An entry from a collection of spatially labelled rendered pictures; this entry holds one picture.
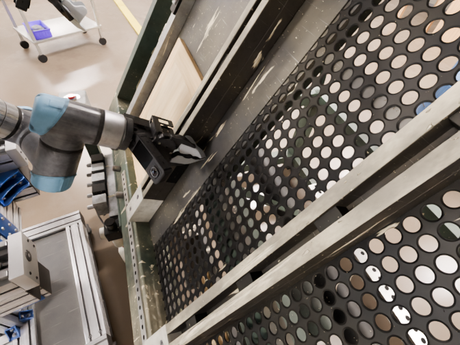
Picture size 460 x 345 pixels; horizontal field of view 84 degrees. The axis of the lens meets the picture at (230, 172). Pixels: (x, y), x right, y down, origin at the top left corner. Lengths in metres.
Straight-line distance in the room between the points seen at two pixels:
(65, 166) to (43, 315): 1.20
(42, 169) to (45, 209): 1.69
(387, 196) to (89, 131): 0.49
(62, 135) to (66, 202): 1.73
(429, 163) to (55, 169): 0.58
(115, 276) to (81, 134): 1.41
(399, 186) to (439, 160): 0.04
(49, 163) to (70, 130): 0.08
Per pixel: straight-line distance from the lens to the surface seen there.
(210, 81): 0.65
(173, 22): 1.08
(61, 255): 1.80
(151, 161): 0.56
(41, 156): 0.60
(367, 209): 0.33
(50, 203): 2.31
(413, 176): 0.32
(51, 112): 0.55
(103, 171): 1.33
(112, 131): 0.56
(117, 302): 1.82
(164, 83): 1.03
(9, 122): 0.67
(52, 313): 1.69
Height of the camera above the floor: 1.71
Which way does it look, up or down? 49 degrees down
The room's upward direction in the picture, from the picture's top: 9 degrees clockwise
